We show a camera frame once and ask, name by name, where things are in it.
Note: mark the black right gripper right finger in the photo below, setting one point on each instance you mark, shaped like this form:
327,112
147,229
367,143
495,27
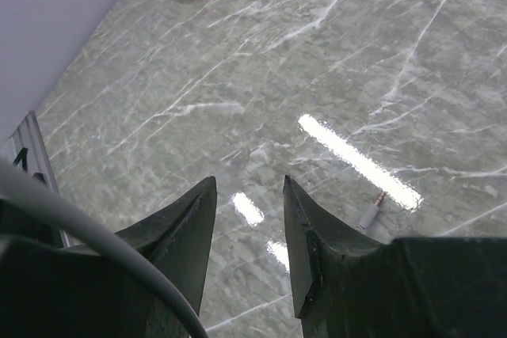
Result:
345,284

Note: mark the aluminium front rail frame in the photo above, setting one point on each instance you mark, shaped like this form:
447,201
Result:
26,150

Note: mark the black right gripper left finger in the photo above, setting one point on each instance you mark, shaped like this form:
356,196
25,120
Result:
51,291

